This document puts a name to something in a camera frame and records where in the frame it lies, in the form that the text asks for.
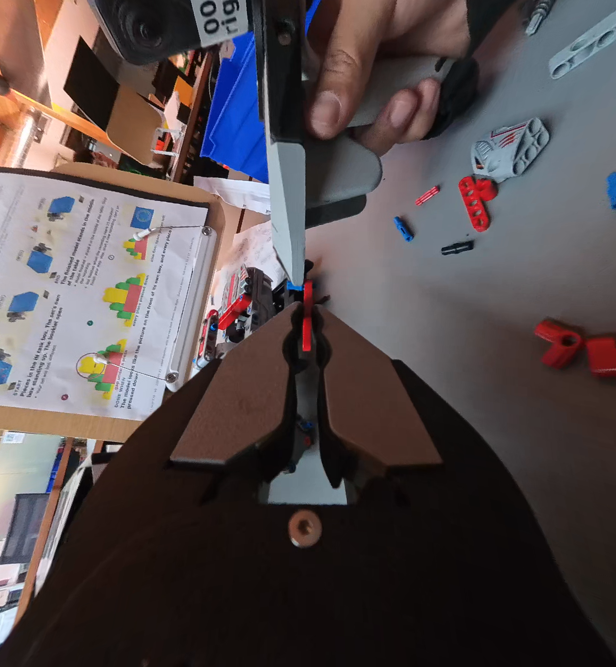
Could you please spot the light grey brick beam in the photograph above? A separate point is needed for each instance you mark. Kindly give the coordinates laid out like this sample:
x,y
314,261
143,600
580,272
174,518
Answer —
x,y
583,52

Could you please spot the brown instruction board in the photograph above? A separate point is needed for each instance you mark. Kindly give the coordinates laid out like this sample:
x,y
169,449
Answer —
x,y
53,422

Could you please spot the red brick connector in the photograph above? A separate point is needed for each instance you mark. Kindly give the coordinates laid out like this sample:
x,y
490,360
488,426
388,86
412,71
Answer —
x,y
558,338
605,357

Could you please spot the thin red brick beam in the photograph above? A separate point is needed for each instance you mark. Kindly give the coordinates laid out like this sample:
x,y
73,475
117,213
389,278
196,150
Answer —
x,y
428,196

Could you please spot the grey curved Lego panel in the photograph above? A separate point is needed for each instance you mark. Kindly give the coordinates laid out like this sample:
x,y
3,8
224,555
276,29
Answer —
x,y
500,156

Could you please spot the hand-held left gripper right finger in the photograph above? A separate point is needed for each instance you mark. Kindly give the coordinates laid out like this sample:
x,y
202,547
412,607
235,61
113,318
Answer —
x,y
375,411

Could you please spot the white clip bar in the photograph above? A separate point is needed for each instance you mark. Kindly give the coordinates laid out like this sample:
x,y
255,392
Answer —
x,y
193,312

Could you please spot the red T-shaped brick beam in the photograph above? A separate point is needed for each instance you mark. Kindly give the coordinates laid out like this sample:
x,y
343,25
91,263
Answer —
x,y
487,188

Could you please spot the small grey brick axle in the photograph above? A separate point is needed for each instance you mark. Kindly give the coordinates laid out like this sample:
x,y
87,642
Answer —
x,y
537,15

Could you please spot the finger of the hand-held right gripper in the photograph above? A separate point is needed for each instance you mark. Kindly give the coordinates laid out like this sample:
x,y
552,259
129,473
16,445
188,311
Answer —
x,y
287,208

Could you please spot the blue plastic bin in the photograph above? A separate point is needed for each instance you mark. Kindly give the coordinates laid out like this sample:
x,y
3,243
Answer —
x,y
235,114

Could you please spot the short red holed brick beam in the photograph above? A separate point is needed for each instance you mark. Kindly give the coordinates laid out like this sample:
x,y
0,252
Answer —
x,y
308,333

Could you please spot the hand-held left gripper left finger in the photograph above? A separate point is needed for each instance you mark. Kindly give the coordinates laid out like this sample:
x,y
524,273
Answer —
x,y
235,406

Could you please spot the dark computer monitor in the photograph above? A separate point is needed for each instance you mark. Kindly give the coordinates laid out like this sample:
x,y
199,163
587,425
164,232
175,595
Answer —
x,y
24,526

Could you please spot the grey red brick vehicle model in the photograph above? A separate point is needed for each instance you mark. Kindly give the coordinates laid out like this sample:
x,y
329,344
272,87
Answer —
x,y
256,292

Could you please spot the white instruction sheet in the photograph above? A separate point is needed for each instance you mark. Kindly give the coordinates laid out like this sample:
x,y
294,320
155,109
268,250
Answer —
x,y
68,333

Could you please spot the person's right forearm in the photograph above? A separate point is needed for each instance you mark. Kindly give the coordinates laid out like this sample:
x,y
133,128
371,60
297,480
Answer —
x,y
490,21

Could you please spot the printed white paper bag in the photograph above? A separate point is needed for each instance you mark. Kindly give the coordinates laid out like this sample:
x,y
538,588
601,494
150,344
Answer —
x,y
256,245

